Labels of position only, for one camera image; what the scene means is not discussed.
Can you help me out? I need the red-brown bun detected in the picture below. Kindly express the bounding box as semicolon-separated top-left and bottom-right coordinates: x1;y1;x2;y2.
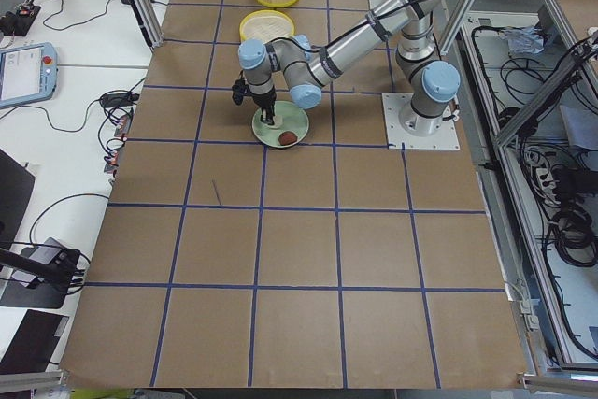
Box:
278;131;298;147

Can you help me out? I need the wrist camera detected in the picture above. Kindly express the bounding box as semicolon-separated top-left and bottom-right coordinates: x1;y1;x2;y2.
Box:
232;79;248;106

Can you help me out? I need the white steamed bun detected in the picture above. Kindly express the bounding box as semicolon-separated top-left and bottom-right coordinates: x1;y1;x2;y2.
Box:
270;116;283;129

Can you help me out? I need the teach pendant tablet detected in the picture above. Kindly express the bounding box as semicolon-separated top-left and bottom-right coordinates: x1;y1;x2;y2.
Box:
1;42;58;108

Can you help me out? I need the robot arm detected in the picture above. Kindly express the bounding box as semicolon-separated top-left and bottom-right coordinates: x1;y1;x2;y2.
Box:
232;0;461;136

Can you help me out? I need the light green plate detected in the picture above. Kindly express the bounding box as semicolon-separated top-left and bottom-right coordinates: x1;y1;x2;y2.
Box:
251;101;309;149

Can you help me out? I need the black power adapter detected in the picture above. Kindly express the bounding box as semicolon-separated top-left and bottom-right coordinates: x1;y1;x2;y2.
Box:
99;92;139;108

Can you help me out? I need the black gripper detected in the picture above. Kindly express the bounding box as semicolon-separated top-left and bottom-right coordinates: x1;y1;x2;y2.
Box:
251;89;276;125

